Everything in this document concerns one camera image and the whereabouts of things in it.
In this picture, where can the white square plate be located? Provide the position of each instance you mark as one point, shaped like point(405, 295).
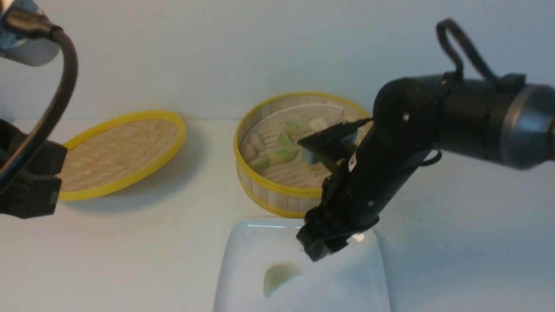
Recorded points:
point(352, 280)

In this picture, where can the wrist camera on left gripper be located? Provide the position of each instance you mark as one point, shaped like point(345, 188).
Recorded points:
point(20, 49)

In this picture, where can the green dumpling in steamer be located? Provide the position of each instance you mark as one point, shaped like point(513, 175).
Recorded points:
point(282, 155)

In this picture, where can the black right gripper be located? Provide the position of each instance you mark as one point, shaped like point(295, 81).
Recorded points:
point(350, 204)

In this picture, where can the bamboo steamer basket yellow rim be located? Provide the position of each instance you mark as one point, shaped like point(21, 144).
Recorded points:
point(290, 189)

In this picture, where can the woven bamboo steamer lid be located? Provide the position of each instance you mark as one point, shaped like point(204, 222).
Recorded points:
point(119, 152)

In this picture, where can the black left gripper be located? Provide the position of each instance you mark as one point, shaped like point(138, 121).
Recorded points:
point(35, 191)

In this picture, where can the small green dumpling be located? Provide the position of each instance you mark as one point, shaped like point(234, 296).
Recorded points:
point(259, 164)

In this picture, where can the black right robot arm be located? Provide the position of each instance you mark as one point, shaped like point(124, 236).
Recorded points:
point(469, 111)

